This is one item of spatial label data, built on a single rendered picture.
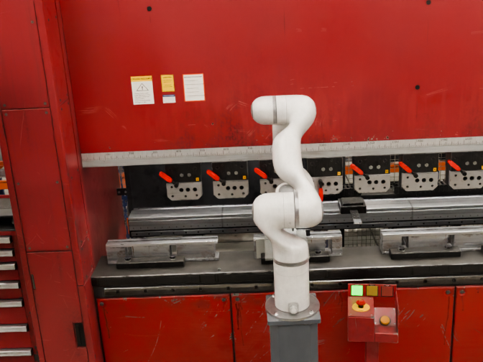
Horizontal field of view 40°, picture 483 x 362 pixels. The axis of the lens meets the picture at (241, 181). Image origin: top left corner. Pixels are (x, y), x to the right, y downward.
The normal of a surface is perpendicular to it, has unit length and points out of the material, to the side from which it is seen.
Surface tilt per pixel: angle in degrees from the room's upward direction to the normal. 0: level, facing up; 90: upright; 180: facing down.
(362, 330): 90
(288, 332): 90
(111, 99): 90
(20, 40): 90
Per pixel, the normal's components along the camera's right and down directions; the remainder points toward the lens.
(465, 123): -0.02, 0.34
